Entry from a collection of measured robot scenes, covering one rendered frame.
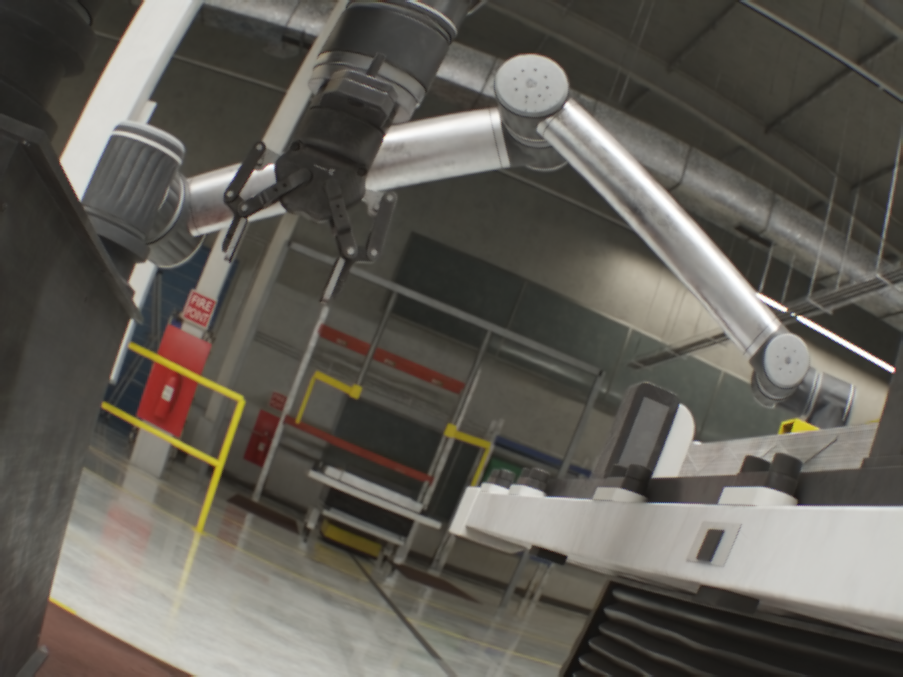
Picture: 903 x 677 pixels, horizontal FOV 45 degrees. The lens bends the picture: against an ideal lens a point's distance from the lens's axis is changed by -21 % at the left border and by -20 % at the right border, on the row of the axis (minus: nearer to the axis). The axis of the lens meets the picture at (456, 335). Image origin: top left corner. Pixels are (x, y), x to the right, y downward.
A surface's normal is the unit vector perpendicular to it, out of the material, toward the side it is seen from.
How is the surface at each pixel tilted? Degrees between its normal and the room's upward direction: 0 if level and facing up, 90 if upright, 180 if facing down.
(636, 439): 90
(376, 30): 90
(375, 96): 90
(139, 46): 90
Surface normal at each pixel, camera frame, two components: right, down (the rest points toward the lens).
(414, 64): 0.69, 0.17
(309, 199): 0.18, -0.07
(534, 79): -0.11, -0.19
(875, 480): -0.92, -0.38
